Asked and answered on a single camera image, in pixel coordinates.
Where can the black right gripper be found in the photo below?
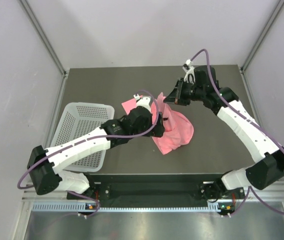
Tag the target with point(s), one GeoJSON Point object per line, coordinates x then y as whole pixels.
{"type": "Point", "coordinates": [176, 96]}

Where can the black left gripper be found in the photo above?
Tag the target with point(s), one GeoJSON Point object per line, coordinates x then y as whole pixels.
{"type": "Point", "coordinates": [158, 129]}

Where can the pink t shirt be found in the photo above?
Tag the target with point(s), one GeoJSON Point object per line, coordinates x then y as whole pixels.
{"type": "Point", "coordinates": [178, 130]}

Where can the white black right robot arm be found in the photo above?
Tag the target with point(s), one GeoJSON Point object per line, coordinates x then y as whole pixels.
{"type": "Point", "coordinates": [200, 84]}

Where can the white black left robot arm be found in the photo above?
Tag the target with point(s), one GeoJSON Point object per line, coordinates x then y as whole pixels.
{"type": "Point", "coordinates": [47, 166]}

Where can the white perforated plastic basket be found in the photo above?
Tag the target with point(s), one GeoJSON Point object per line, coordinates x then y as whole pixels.
{"type": "Point", "coordinates": [78, 119]}

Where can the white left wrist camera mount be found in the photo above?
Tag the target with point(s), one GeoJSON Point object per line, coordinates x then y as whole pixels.
{"type": "Point", "coordinates": [143, 101]}

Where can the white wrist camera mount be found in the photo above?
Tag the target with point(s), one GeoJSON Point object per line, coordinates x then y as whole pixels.
{"type": "Point", "coordinates": [189, 72]}
{"type": "Point", "coordinates": [143, 101]}

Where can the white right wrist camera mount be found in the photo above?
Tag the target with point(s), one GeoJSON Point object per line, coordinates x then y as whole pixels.
{"type": "Point", "coordinates": [189, 72]}

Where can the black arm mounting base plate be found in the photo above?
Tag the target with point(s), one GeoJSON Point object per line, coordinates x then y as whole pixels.
{"type": "Point", "coordinates": [184, 189]}

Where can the grey slotted cable duct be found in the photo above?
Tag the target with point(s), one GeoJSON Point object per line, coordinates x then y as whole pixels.
{"type": "Point", "coordinates": [87, 207]}

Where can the aluminium frame post right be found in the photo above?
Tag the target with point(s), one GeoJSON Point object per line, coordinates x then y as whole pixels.
{"type": "Point", "coordinates": [270, 22]}

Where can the aluminium frame post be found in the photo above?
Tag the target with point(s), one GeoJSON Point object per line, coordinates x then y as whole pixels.
{"type": "Point", "coordinates": [26, 7]}
{"type": "Point", "coordinates": [270, 22]}

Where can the aluminium frame post left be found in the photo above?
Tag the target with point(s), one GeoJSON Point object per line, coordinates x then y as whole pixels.
{"type": "Point", "coordinates": [26, 7]}

